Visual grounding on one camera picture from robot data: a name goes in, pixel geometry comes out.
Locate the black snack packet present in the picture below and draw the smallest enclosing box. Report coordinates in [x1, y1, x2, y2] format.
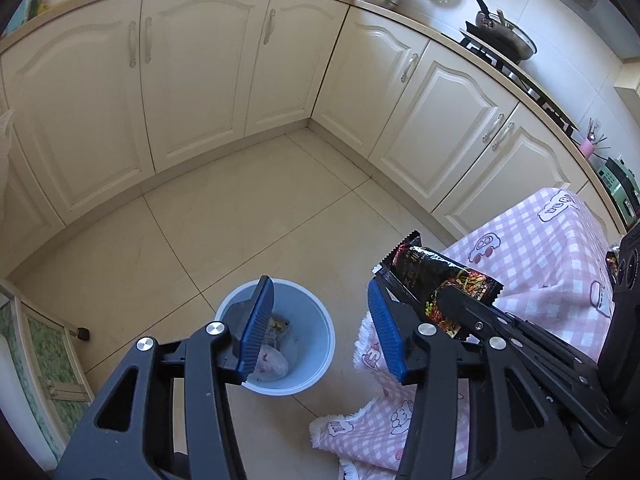
[380, 231, 504, 341]

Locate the white crumpled wrapper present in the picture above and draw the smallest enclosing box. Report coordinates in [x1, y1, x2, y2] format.
[252, 342, 292, 380]

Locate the pink checkered tablecloth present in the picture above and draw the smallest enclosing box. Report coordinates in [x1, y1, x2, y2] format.
[309, 187, 626, 480]

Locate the black frying pan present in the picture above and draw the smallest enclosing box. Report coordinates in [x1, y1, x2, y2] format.
[462, 0, 538, 62]

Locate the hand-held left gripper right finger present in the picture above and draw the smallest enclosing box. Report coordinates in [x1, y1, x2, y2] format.
[366, 279, 587, 480]

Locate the light blue plastic bin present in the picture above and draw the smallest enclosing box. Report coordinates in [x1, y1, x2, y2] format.
[214, 280, 337, 397]

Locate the clear printed wrapper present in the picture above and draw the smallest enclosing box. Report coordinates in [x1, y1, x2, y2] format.
[267, 314, 292, 347]

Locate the pink utensil holder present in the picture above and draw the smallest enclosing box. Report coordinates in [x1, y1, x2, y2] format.
[579, 117, 611, 159]

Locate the cream kitchen base cabinet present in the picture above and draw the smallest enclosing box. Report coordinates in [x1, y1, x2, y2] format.
[0, 0, 626, 261]

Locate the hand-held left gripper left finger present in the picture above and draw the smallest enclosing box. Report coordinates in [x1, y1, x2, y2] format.
[54, 275, 276, 480]

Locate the green electric cooker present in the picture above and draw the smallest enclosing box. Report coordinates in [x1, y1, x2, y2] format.
[597, 157, 640, 228]

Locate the green patterned glass door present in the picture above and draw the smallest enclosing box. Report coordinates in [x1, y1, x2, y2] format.
[0, 280, 96, 466]

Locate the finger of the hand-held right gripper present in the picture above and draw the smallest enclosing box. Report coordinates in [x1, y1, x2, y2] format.
[436, 283, 627, 454]
[371, 265, 427, 324]

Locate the cream wall cabinet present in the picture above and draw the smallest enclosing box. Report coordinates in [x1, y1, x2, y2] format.
[614, 85, 640, 133]

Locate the black gas stove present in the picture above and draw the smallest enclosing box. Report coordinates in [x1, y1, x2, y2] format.
[459, 27, 581, 136]

